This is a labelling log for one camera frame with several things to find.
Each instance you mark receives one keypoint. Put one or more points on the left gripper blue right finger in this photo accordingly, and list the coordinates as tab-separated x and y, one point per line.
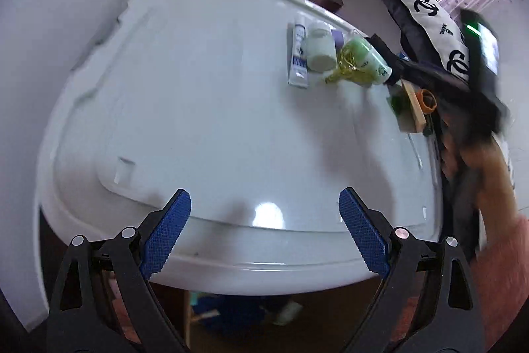
369	230

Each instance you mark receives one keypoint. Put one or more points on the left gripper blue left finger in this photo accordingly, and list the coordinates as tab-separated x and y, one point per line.
160	230

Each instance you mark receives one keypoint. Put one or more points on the green white lotion bottle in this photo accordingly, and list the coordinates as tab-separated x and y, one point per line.
288	314

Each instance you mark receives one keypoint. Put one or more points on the green white cream bottle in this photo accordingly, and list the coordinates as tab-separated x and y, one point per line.
369	60

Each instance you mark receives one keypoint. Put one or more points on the yellow oil bottle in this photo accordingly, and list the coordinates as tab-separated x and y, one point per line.
347	70

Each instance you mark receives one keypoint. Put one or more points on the small white bottle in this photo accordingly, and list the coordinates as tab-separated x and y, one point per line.
319	47

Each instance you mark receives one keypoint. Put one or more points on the blue white ointment tube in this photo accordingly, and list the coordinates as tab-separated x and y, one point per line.
298	75

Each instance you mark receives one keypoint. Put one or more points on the right hand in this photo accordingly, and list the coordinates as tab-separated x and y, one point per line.
495	196

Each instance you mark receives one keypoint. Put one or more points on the orange snack box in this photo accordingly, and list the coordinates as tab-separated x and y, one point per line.
418	117

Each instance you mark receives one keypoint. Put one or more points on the black white logo blanket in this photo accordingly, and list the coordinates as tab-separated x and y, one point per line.
429	34

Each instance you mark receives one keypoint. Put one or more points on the cotton swab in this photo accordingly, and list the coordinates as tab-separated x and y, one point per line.
415	150

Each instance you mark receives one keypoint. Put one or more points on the cardboard box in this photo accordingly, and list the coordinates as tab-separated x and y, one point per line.
320	321

